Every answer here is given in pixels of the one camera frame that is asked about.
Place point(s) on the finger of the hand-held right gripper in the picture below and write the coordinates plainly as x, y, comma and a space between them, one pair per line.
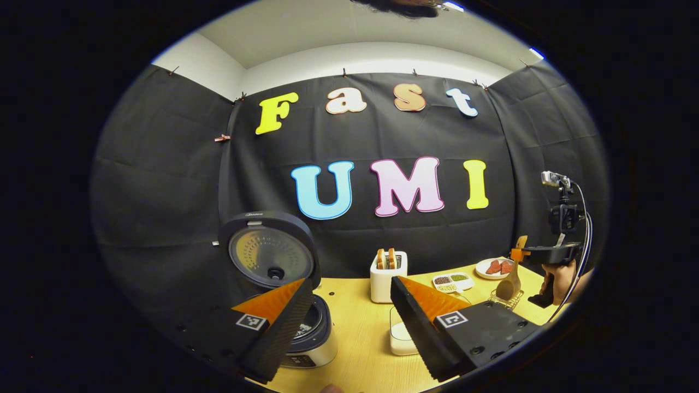
520, 254

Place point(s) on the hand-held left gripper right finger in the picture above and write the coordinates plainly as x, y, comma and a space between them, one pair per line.
418, 338

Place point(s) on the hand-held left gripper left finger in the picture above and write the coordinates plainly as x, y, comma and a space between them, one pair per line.
284, 338

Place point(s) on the wooden spoon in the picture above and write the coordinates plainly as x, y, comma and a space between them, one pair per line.
508, 286

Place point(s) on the dark grey rice cooker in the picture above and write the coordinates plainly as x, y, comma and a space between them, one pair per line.
270, 256

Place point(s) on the red meat piece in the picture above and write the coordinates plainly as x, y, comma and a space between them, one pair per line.
493, 267
507, 267

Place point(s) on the white round plate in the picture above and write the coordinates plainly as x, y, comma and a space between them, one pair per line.
481, 268

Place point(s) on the white toaster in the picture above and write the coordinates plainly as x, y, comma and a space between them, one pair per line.
382, 286

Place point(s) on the white divided dish of beans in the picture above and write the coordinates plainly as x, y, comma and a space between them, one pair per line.
452, 283

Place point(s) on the bread slice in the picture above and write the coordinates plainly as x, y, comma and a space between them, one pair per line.
391, 258
381, 259

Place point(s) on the black backdrop cloth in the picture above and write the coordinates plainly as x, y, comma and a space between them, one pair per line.
262, 174

